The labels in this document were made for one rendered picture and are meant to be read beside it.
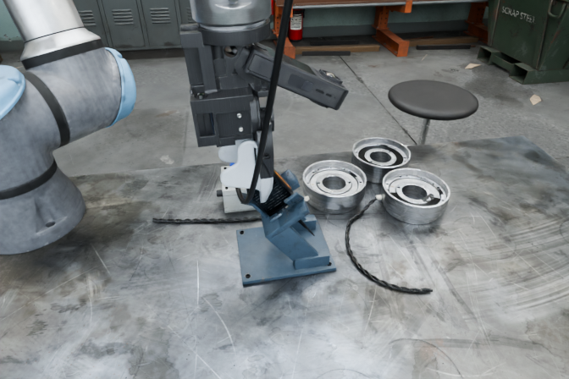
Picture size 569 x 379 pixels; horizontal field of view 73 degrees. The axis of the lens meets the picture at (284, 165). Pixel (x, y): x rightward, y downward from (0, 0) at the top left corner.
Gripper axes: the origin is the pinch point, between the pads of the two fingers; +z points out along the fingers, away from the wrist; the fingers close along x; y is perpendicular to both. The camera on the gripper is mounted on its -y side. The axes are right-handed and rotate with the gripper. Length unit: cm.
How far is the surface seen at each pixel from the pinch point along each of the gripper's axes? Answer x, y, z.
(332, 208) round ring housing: -5.9, -10.8, 10.9
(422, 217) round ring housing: -0.9, -23.6, 11.0
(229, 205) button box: -9.9, 5.2, 10.5
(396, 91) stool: -90, -63, 32
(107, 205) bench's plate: -15.6, 25.2, 11.5
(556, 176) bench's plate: -9, -55, 14
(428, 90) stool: -90, -76, 33
